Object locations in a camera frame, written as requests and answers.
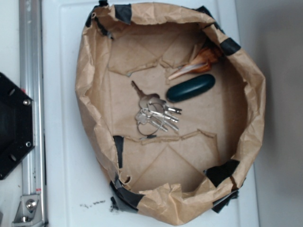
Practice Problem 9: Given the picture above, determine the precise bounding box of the dark green plastic pickle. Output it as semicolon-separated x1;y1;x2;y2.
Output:
166;74;216;103

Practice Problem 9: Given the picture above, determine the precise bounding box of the bunch of silver keys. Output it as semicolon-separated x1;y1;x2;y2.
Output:
131;81;182;138

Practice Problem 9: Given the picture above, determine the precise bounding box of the brown paper bag bin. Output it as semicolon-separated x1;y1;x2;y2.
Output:
75;0;266;226

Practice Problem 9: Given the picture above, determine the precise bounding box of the aluminium extrusion rail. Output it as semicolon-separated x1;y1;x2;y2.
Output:
19;0;48;227

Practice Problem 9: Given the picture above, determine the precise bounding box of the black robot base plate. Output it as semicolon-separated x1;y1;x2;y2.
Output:
0;73;34;180

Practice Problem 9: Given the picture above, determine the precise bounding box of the silver corner bracket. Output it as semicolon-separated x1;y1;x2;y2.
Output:
11;194;45;227

